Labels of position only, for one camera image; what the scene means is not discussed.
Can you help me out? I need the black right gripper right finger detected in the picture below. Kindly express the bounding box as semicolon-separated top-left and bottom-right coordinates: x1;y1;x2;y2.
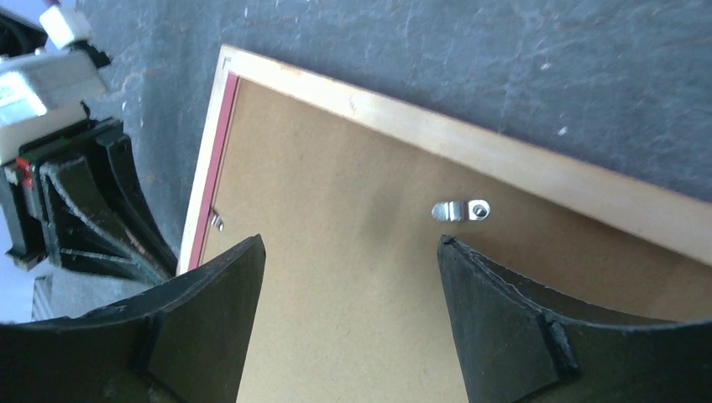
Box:
437;236;711;402

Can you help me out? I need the brown backing board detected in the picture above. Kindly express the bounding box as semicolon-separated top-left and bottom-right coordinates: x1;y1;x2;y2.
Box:
204;81;711;402

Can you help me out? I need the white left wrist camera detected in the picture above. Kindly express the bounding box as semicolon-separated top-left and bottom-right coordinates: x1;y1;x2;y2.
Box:
1;1;111;163

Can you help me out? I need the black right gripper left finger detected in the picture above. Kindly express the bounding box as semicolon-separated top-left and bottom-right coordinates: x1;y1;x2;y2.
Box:
1;235;266;402

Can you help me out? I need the pink wooden picture frame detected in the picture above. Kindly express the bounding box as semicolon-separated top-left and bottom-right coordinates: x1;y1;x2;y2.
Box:
177;44;711;273

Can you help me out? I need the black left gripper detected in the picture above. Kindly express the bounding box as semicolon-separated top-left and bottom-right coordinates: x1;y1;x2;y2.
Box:
1;119;177;284

